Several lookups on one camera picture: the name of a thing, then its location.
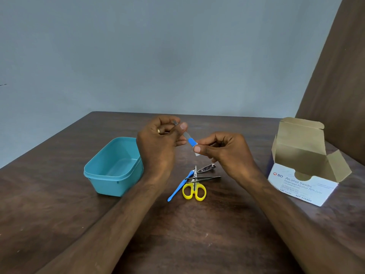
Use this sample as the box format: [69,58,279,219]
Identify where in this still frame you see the brown wooden panel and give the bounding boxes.
[295,0,365,166]

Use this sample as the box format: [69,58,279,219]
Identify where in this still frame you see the blue plastic cuticle pusher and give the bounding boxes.
[167,169,196,202]

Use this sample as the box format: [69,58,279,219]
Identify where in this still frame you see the person's right forearm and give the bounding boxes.
[241,168,365,274]

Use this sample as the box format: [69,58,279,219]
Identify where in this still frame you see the teal plastic container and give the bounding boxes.
[83,136,145,197]

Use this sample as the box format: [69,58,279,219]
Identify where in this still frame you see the person's left hand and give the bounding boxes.
[136,115,189,182]

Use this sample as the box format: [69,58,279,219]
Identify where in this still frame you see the silver metal tweezers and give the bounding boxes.
[184,176,222,183]

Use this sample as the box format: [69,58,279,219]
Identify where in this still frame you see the silver nail clipper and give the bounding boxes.
[196,164,217,174]

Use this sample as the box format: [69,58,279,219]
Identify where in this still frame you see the person's right hand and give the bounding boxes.
[196,132,262,186]

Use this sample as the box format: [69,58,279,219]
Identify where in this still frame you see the yellow-handled small scissors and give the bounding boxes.
[182,166,207,202]

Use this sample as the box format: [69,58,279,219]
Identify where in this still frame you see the person's left forearm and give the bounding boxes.
[36,172,173,274]

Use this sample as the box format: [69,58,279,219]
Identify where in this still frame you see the open white cardboard swab box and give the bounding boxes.
[267,117,352,207]

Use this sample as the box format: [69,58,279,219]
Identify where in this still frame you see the blue-handled metal nail file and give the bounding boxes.
[173,120,199,148]

